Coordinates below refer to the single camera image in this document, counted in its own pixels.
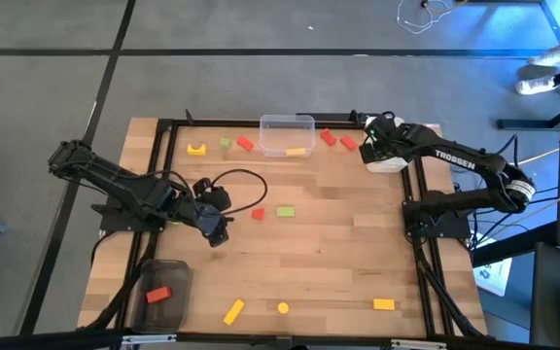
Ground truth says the dark smoky plastic bin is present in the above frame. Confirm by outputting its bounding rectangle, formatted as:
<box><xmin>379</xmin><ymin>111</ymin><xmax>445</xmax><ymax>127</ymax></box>
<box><xmin>131</xmin><ymin>259</ymin><xmax>193</xmax><ymax>332</ymax></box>

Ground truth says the black aluminium table frame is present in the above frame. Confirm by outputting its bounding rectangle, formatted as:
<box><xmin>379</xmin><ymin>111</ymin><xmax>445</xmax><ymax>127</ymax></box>
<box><xmin>114</xmin><ymin>110</ymin><xmax>488</xmax><ymax>341</ymax></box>

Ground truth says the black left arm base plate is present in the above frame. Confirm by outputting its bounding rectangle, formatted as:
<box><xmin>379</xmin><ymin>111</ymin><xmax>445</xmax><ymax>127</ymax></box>
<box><xmin>98</xmin><ymin>193</ymin><xmax>169</xmax><ymax>233</ymax></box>

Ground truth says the clear plastic bin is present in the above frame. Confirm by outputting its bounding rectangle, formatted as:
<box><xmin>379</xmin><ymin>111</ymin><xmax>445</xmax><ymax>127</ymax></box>
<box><xmin>259</xmin><ymin>114</ymin><xmax>317</xmax><ymax>158</ymax></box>

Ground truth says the thin white floor cable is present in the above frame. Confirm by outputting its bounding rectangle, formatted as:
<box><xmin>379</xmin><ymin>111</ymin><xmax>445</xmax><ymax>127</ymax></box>
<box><xmin>396</xmin><ymin>0</ymin><xmax>456</xmax><ymax>35</ymax></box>

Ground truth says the black metal beam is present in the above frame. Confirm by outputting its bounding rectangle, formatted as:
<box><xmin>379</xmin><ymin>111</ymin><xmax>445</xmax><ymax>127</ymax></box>
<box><xmin>471</xmin><ymin>221</ymin><xmax>559</xmax><ymax>268</ymax></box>

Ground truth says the black desk frame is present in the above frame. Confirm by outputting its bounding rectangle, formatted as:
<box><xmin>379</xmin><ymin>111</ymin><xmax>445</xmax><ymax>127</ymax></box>
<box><xmin>496</xmin><ymin>87</ymin><xmax>560</xmax><ymax>131</ymax></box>

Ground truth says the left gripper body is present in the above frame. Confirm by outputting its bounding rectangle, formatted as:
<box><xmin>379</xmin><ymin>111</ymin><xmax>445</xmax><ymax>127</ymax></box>
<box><xmin>185</xmin><ymin>177</ymin><xmax>235</xmax><ymax>249</ymax></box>

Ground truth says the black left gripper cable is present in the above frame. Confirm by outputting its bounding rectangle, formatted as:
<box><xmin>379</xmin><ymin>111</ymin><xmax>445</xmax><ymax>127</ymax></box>
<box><xmin>209</xmin><ymin>168</ymin><xmax>269</xmax><ymax>218</ymax></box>

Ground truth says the white plastic bin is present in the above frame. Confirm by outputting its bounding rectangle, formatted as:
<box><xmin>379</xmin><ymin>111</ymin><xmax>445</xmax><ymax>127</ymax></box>
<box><xmin>365</xmin><ymin>116</ymin><xmax>411</xmax><ymax>175</ymax></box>

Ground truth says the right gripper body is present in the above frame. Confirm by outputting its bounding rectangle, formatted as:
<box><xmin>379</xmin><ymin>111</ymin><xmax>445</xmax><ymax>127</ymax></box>
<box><xmin>359</xmin><ymin>110</ymin><xmax>407</xmax><ymax>165</ymax></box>

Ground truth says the black camera rig crossbar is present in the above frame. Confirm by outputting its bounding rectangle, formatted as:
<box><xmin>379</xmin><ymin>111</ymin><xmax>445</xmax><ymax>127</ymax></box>
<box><xmin>0</xmin><ymin>328</ymin><xmax>560</xmax><ymax>350</ymax></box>

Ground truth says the white paper sheet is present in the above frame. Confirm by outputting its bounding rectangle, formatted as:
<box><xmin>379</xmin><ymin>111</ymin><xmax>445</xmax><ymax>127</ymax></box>
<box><xmin>472</xmin><ymin>256</ymin><xmax>513</xmax><ymax>298</ymax></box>

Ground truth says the black cable bundle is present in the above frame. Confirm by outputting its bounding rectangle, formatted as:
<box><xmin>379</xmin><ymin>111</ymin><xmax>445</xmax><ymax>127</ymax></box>
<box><xmin>413</xmin><ymin>237</ymin><xmax>485</xmax><ymax>339</ymax></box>
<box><xmin>83</xmin><ymin>231</ymin><xmax>158</xmax><ymax>332</ymax></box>

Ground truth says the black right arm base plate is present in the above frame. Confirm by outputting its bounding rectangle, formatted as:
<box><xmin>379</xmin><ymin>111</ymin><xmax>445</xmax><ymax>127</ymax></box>
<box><xmin>402</xmin><ymin>198</ymin><xmax>471</xmax><ymax>239</ymax></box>

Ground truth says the yellow extension cable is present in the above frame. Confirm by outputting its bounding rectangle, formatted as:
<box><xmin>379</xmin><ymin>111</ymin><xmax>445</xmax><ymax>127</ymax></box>
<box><xmin>517</xmin><ymin>148</ymin><xmax>560</xmax><ymax>166</ymax></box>

